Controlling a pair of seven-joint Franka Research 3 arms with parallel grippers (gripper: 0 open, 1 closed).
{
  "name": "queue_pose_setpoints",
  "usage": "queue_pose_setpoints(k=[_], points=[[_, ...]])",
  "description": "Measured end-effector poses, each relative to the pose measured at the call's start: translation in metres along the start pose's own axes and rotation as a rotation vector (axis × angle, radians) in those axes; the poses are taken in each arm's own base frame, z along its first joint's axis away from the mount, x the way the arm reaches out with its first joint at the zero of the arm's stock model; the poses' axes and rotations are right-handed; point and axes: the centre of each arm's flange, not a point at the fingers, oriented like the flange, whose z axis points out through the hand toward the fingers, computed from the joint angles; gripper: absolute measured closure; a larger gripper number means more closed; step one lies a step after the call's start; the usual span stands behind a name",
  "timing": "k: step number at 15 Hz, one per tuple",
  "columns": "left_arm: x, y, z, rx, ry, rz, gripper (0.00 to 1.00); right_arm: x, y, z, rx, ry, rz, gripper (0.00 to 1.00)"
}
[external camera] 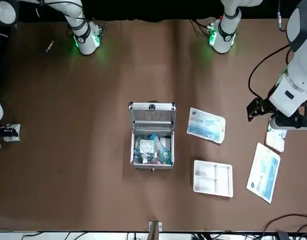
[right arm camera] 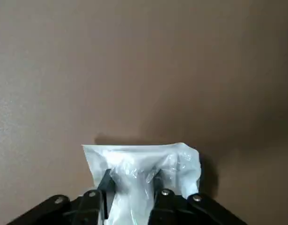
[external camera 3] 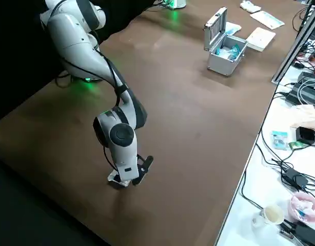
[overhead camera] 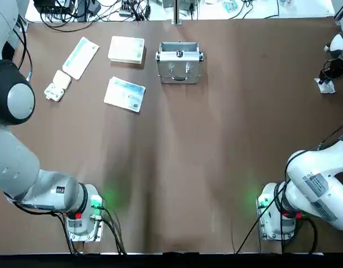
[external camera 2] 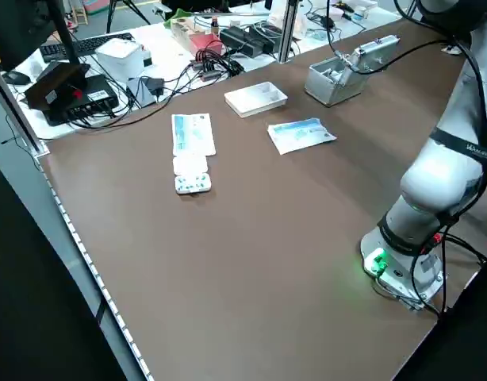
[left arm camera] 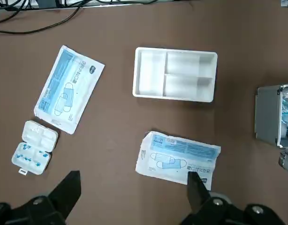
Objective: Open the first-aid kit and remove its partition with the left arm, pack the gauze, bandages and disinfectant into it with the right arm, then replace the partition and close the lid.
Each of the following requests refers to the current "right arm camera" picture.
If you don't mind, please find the clear white gauze packet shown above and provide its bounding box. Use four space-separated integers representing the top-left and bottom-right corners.
82 142 202 225

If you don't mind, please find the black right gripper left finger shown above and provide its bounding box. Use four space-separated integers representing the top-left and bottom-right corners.
8 169 116 225

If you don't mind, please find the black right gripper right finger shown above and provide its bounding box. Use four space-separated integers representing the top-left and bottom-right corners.
148 169 248 225

